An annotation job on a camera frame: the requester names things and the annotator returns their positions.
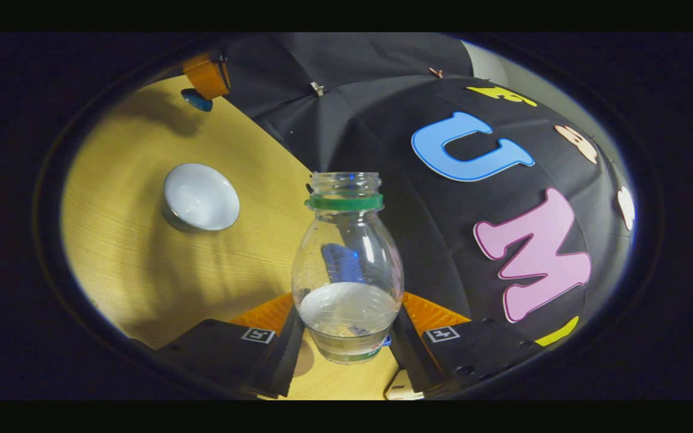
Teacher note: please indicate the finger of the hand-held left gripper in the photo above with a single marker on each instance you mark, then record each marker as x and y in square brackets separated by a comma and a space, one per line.
[205, 75]

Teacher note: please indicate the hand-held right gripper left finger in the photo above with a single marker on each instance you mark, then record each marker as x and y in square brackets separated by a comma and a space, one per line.
[277, 361]

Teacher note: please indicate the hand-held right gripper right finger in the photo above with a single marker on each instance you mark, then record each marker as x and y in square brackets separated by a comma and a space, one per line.
[409, 361]

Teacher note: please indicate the dark teal teacup lid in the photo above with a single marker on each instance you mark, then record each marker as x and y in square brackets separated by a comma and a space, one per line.
[196, 100]

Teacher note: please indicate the round brown coaster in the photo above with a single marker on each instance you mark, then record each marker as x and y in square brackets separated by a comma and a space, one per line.
[304, 361]

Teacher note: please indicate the white teacup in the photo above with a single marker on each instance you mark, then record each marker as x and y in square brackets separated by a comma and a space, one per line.
[201, 195]

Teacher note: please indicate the clear plastic water bottle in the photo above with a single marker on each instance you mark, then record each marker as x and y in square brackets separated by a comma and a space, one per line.
[346, 240]

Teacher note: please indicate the white toaster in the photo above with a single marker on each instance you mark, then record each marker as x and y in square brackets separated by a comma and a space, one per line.
[403, 388]

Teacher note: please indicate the silver cloth clip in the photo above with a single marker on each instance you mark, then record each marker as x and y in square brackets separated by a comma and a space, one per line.
[317, 88]

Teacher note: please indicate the red cloth clip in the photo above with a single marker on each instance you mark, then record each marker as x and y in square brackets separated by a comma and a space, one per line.
[437, 72]

